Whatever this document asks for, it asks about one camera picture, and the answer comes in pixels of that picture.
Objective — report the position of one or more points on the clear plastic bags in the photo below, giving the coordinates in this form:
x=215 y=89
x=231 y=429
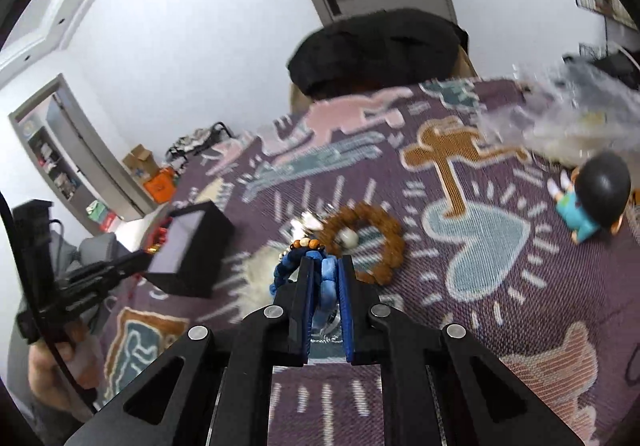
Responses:
x=565 y=125

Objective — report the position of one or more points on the purple printed blanket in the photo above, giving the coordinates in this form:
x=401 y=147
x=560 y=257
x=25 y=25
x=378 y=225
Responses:
x=500 y=306

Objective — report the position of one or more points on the black jewelry box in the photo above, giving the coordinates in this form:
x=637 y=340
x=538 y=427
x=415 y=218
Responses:
x=200 y=271

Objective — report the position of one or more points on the built-in wall shelf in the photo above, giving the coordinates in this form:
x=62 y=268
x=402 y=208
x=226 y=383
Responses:
x=85 y=160

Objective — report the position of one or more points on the black shoe rack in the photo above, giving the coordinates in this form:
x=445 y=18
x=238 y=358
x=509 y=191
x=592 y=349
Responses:
x=200 y=143

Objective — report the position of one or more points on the black bag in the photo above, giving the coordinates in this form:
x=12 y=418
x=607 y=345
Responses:
x=607 y=65

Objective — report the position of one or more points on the white butterfly hair clip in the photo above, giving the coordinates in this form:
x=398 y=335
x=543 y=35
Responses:
x=310 y=223

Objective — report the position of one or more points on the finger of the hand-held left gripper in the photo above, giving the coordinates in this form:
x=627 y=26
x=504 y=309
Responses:
x=135 y=266

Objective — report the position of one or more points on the black-haired toy figurine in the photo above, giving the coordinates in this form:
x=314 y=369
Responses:
x=600 y=181

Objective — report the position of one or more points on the orange box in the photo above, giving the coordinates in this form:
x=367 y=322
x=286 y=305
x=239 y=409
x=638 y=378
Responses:
x=161 y=186

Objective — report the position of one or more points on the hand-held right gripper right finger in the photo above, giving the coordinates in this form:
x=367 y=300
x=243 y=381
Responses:
x=346 y=306

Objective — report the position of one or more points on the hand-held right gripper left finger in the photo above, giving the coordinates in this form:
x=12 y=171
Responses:
x=296 y=306

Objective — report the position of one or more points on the black cloth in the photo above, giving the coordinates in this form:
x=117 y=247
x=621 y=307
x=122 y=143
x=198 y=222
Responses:
x=375 y=50

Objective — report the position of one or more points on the person's left hand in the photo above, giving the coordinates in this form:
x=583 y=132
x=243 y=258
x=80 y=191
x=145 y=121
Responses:
x=45 y=376

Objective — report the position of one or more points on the cardboard box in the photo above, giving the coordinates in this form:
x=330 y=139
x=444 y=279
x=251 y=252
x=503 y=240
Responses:
x=140 y=160

